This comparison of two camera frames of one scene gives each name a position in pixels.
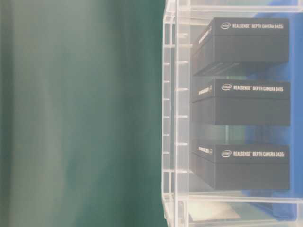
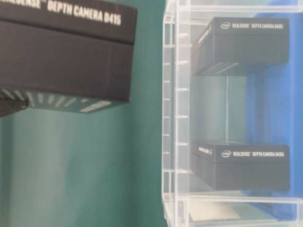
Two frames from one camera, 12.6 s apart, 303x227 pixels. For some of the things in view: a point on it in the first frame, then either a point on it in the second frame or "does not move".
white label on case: (211, 211) does not move
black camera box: (242, 102) -> (73, 56)
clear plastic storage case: (232, 113) does not move
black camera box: (229, 166) does not move
